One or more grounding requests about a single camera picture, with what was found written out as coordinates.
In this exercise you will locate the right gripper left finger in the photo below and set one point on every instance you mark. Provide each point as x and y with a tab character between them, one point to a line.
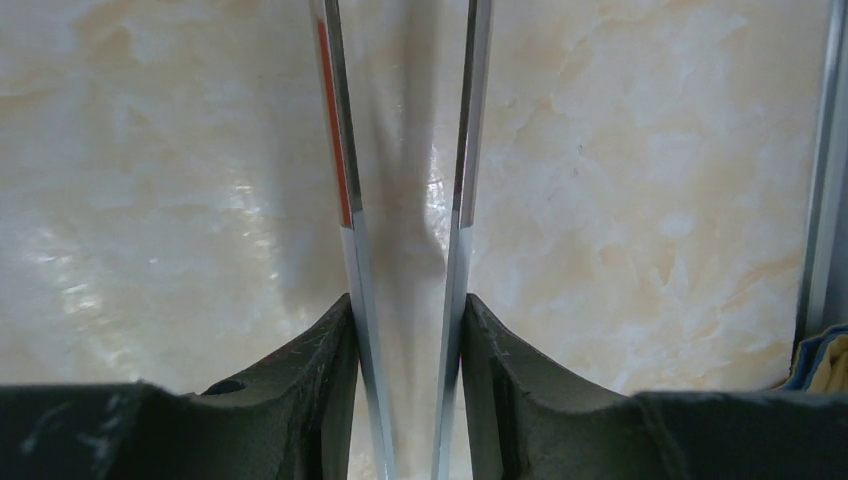
288	416

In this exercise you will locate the metal serving tongs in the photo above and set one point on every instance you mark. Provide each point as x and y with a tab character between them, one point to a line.
327	27

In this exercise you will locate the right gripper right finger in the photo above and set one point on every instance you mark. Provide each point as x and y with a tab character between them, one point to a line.
530	418

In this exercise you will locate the blue yellow cloth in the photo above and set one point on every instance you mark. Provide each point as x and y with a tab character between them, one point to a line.
820	364

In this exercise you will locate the aluminium frame post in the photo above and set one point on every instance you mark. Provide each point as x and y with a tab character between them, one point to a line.
827	179

